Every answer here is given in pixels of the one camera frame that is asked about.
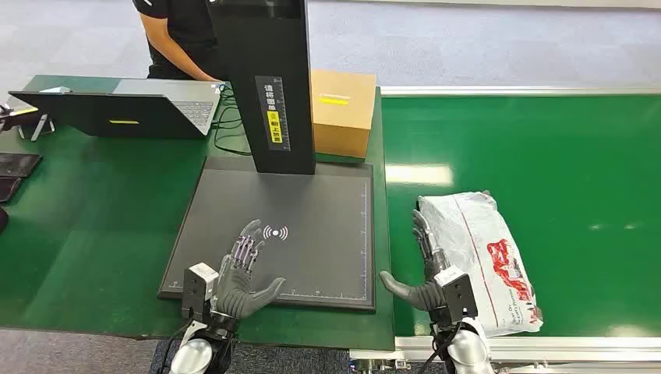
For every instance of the silver folding stand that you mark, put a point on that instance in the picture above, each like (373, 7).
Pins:
(40, 126)

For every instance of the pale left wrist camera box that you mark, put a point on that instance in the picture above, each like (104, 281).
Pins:
(199, 286)

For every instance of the brown cardboard box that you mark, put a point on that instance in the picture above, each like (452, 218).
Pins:
(341, 124)

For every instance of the white red printed mailer package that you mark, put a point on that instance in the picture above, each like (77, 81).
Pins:
(480, 242)

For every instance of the black device with yellow strip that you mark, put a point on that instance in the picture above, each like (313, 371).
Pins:
(15, 114)

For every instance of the green conveyor belt aluminium frame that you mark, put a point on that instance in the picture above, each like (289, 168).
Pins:
(568, 206)

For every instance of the black weighing device with column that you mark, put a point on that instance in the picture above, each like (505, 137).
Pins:
(310, 232)

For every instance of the small white object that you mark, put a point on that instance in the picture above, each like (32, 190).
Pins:
(54, 90)

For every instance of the dark round object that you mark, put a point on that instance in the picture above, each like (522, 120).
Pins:
(2, 219)

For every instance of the grey laptop with black lid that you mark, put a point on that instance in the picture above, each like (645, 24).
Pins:
(103, 116)

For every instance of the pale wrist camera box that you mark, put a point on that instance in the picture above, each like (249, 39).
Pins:
(199, 286)
(458, 294)

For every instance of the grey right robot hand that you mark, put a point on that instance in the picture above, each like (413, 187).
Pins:
(426, 297)

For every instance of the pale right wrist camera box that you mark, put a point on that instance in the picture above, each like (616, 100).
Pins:
(458, 294)

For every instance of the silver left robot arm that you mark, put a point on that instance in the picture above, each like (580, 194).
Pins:
(192, 357)

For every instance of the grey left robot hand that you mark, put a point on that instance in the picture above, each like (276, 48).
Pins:
(237, 294)

